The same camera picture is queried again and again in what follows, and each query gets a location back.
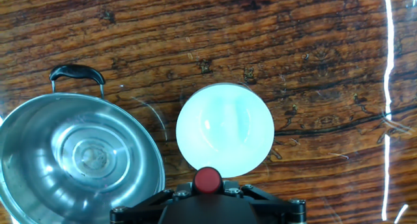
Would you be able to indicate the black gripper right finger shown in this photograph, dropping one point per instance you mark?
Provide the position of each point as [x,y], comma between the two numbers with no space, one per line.
[277,207]

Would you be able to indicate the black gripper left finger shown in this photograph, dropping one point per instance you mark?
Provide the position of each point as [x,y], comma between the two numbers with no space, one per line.
[140,207]

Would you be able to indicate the black ladle with red end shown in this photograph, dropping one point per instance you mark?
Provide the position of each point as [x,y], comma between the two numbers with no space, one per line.
[208,181]

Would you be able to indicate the white ceramic bowl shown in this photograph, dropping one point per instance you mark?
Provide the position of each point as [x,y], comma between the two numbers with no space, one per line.
[224,129]

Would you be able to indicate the wood grain table mat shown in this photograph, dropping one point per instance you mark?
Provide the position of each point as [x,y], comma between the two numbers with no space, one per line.
[293,54]

